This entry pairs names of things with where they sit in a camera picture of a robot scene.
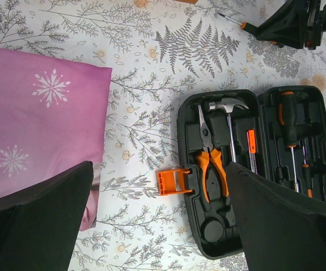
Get small orange black screwdriver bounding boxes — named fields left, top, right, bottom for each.
left=301, top=139, right=313, bottom=198

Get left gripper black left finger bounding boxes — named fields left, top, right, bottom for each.
left=0, top=161, right=93, bottom=270

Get thin orange precision screwdriver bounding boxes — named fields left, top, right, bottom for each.
left=218, top=12, right=258, bottom=36

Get large orange black screwdriver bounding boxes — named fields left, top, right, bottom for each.
left=278, top=91, right=300, bottom=193

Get purple folded cloth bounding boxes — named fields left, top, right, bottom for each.
left=0, top=45, right=113, bottom=231

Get black handled steel hammer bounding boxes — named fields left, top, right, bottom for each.
left=208, top=98, right=249, bottom=162

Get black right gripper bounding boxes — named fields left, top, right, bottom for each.
left=255, top=0, right=326, bottom=50

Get floral patterned table mat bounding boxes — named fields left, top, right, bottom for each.
left=0, top=1, right=326, bottom=270

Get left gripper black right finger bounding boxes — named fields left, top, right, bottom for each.
left=226, top=163, right=326, bottom=270

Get black plastic tool case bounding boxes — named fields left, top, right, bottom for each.
left=177, top=86, right=326, bottom=260

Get orange handled pliers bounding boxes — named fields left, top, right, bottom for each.
left=196, top=104, right=229, bottom=203

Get orange handled utility knife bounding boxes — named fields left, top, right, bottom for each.
left=247, top=129, right=258, bottom=174

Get orange wooden compartment tray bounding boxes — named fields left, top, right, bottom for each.
left=174, top=0, right=198, bottom=5

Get orange case latch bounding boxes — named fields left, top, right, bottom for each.
left=157, top=168, right=193, bottom=196

